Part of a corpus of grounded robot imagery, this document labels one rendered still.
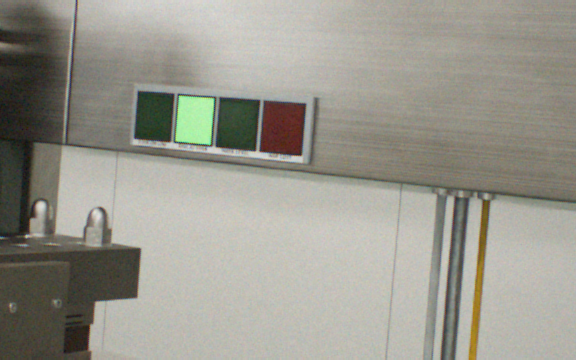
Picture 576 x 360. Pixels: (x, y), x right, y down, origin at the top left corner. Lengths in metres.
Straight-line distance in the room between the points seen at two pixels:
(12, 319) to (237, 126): 0.31
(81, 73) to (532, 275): 2.42
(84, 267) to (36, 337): 0.11
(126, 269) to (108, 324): 3.25
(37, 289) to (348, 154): 0.36
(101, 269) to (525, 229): 2.44
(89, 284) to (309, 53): 0.37
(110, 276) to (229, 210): 2.90
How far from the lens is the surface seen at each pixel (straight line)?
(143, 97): 1.51
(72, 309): 1.51
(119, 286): 1.55
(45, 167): 1.90
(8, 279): 1.40
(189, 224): 4.53
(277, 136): 1.39
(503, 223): 3.87
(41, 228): 1.61
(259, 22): 1.42
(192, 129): 1.46
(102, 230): 1.54
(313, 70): 1.38
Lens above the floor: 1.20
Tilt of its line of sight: 3 degrees down
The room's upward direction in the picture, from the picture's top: 5 degrees clockwise
